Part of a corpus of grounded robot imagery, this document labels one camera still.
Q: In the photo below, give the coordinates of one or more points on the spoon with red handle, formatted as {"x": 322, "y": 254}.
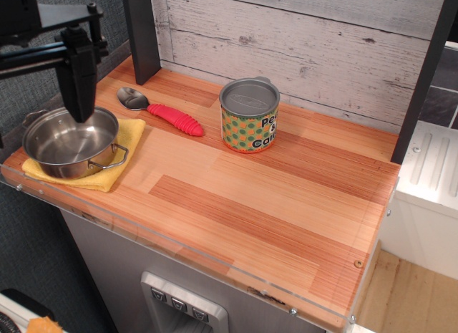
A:
{"x": 135, "y": 100}

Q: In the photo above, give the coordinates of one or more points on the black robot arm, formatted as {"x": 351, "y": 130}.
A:
{"x": 64, "y": 37}

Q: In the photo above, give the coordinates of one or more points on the dark grey right post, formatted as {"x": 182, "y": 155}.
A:
{"x": 433, "y": 55}

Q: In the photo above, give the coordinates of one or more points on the peas and carrots toy can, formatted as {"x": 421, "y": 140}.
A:
{"x": 249, "y": 114}

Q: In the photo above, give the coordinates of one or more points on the dark grey left post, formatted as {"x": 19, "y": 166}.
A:
{"x": 143, "y": 39}

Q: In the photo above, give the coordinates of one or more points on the grey toy fridge cabinet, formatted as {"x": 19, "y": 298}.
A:
{"x": 117, "y": 263}

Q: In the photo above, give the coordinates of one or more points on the clear acrylic edge guard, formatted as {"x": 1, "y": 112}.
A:
{"x": 268, "y": 274}

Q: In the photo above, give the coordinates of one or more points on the stainless steel pot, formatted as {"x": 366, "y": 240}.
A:
{"x": 67, "y": 149}

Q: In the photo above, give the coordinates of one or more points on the silver dispenser panel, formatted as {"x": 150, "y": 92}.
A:
{"x": 182, "y": 306}

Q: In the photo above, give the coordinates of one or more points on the dark grey post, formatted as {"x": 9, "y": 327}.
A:
{"x": 433, "y": 55}
{"x": 143, "y": 39}

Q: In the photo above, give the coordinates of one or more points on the white toy sink unit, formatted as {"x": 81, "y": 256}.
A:
{"x": 420, "y": 225}

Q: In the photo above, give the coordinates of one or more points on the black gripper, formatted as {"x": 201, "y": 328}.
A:
{"x": 42, "y": 36}

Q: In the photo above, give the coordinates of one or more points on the orange object bottom left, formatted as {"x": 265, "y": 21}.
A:
{"x": 43, "y": 325}

